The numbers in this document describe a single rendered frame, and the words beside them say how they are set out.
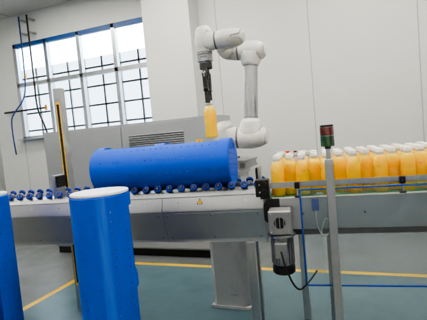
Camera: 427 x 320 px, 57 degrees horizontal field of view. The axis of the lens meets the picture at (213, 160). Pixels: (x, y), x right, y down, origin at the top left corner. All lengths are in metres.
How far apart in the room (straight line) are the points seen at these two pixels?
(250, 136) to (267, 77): 2.34
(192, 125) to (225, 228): 1.82
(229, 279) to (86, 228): 1.35
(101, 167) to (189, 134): 1.64
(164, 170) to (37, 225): 0.98
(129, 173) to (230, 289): 1.16
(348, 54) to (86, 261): 3.84
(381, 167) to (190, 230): 1.10
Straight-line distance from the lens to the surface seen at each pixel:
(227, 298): 2.99
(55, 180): 2.77
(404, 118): 4.87
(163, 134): 4.05
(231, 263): 2.88
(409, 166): 2.15
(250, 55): 2.82
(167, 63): 5.18
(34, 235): 2.88
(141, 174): 2.35
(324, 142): 1.88
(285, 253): 1.97
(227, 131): 2.78
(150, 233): 2.46
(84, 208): 1.87
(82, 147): 4.65
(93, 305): 2.00
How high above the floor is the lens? 1.27
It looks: 4 degrees down
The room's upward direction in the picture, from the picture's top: 5 degrees counter-clockwise
